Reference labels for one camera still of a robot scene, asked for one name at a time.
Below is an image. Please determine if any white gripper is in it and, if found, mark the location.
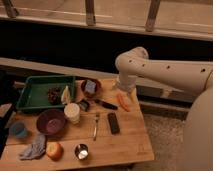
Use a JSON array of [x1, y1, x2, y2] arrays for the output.
[[113, 76, 136, 93]]

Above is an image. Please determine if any blue sponge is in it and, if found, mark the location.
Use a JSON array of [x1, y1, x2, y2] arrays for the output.
[[85, 80, 96, 94]]

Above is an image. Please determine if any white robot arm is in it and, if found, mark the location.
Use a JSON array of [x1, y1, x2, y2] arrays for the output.
[[115, 47, 213, 171]]

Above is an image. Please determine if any red bowl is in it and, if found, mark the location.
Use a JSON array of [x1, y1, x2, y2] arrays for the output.
[[81, 79, 101, 98]]

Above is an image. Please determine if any purple bowl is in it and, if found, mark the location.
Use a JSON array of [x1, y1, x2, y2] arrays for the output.
[[36, 109, 66, 135]]

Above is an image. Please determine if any orange carrot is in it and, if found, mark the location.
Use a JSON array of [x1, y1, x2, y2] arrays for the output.
[[117, 93, 130, 112]]

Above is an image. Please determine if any metal fork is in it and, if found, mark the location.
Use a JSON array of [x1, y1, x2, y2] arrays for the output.
[[93, 113, 100, 141]]

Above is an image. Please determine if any black chocolate bar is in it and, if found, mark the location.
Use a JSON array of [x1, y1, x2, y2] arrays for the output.
[[107, 113, 120, 134]]

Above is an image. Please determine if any small dark metal object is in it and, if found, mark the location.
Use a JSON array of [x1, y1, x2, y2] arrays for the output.
[[79, 99, 90, 111]]

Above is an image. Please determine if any white cylindrical cup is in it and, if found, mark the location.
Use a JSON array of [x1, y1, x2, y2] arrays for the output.
[[64, 103, 80, 124]]

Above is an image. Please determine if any dark grape bunch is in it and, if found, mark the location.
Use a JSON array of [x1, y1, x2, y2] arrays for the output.
[[47, 87, 61, 105]]

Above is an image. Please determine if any small metal cup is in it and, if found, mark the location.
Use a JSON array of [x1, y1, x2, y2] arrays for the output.
[[75, 144, 89, 160]]

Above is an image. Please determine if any green plastic tray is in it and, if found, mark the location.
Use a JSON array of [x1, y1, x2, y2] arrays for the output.
[[16, 75, 76, 113]]

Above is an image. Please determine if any red yellow apple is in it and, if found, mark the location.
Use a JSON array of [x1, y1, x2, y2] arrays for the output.
[[46, 142, 63, 160]]

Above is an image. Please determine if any grey blue cloth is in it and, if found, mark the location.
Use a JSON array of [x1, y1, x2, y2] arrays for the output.
[[18, 134, 46, 160]]

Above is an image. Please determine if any blue plastic cup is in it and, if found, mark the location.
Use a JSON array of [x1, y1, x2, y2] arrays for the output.
[[9, 122, 28, 139]]

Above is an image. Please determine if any black handled knife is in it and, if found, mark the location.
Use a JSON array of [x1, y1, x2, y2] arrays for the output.
[[94, 99, 118, 110]]

